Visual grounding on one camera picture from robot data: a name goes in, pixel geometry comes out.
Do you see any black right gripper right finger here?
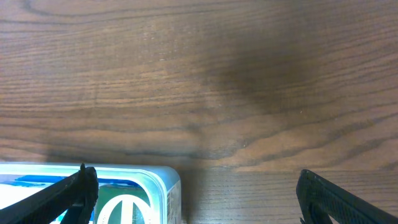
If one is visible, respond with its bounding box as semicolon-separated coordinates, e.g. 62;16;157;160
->
296;169;397;224

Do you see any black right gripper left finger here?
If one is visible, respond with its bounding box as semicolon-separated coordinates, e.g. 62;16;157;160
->
1;164;99;224

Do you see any clear plastic container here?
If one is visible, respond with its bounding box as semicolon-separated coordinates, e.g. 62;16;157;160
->
1;162;182;223

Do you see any white blue Panadol box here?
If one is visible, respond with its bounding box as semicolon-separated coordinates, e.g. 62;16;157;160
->
1;184;67;223

